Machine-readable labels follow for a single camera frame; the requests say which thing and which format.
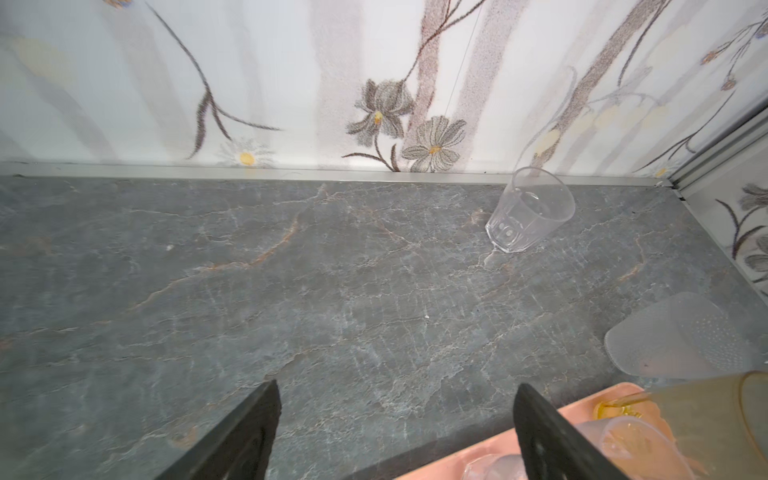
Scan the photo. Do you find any pink plastic tray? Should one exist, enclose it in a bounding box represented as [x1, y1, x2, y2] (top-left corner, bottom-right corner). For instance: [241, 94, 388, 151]
[399, 382, 644, 480]

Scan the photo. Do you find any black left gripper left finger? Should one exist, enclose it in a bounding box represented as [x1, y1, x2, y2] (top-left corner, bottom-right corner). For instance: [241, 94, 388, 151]
[158, 380, 282, 480]

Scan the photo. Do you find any clear tall faceted glass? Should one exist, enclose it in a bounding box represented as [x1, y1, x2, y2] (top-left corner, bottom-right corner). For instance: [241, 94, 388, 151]
[485, 167, 576, 253]

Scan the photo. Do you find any frosted dotted glass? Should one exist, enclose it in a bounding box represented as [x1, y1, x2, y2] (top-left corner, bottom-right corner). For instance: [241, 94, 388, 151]
[604, 292, 759, 380]

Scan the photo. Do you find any yellow transparent glass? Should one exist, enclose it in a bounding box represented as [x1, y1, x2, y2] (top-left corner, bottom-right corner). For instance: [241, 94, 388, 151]
[593, 371, 767, 479]

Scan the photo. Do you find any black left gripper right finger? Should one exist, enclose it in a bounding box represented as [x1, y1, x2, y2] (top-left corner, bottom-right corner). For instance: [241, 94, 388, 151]
[513, 383, 626, 480]

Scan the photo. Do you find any clear round glass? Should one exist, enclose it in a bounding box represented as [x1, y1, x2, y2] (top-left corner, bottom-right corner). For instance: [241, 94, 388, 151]
[575, 416, 695, 479]

